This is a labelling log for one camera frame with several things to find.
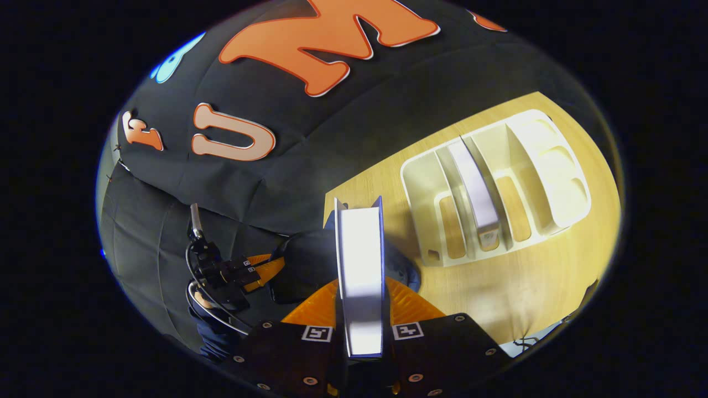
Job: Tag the white bookshelf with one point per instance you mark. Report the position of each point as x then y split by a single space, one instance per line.
553 166

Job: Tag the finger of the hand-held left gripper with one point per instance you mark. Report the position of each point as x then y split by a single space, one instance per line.
259 260
266 275

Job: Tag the grey cover book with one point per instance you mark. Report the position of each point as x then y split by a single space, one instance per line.
475 188

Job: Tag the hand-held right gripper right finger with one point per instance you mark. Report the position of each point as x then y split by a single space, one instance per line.
437 354

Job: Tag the blue cover book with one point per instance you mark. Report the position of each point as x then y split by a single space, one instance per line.
359 265

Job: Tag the black backdrop cloth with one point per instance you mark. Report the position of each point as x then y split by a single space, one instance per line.
332 138

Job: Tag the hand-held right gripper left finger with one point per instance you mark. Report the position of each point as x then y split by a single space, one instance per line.
287 354

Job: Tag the blue schoolbag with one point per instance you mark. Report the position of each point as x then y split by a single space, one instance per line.
304 265

